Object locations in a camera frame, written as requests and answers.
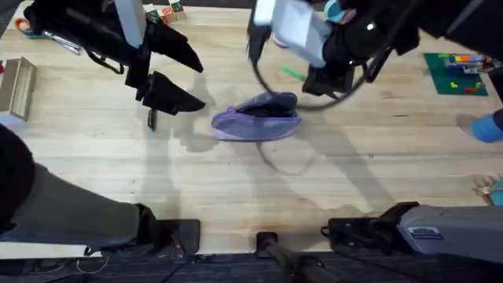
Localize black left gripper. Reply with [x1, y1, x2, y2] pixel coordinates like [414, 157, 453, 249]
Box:
[88, 18, 207, 117]

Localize purple soft zip bag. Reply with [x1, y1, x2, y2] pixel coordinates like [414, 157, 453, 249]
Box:
[210, 91, 303, 142]

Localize green pen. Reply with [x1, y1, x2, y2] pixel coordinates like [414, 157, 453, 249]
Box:
[280, 65, 307, 83]

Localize pale flat wrist plate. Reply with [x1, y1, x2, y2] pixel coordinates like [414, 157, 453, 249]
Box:
[253, 0, 333, 68]
[113, 0, 147, 49]

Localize black pen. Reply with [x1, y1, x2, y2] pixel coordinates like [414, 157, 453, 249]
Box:
[147, 108, 159, 132]

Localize heap of toy blocks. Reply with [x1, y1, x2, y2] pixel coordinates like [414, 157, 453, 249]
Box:
[143, 0, 189, 26]

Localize metal hand tool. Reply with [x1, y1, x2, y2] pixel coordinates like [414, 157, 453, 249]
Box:
[42, 31, 83, 56]

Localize wooden open box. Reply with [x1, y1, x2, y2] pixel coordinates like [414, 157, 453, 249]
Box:
[0, 57, 39, 121]

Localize green board with blocks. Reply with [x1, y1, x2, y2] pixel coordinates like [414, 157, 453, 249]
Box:
[423, 52, 503, 97]

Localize blue round object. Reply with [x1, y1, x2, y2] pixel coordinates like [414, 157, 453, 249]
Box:
[468, 112, 503, 144]

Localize white flat strip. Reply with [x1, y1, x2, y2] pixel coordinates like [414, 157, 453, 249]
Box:
[0, 241, 102, 261]

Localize teal object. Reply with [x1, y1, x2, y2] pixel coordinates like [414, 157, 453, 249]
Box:
[488, 178, 503, 207]

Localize black looped cable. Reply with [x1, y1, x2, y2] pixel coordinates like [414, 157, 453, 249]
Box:
[251, 42, 391, 112]

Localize orange handled scissors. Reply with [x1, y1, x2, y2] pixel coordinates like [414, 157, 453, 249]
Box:
[13, 17, 45, 39]

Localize black camera pole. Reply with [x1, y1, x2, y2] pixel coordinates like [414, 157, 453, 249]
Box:
[255, 231, 341, 283]

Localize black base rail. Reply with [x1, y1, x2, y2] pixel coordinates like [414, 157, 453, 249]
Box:
[0, 251, 503, 283]

